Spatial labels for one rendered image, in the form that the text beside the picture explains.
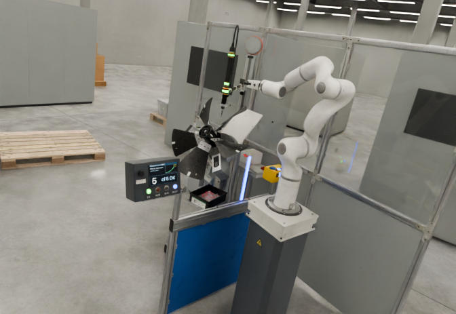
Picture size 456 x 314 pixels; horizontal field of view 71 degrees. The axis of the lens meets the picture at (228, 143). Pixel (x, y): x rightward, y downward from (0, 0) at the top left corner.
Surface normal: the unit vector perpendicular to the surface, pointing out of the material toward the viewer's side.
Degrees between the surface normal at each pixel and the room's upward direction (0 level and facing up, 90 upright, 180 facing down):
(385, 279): 90
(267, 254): 90
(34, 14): 90
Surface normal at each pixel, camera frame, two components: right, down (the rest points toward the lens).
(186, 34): -0.60, 0.14
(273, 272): -0.13, 0.28
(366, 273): -0.76, 0.07
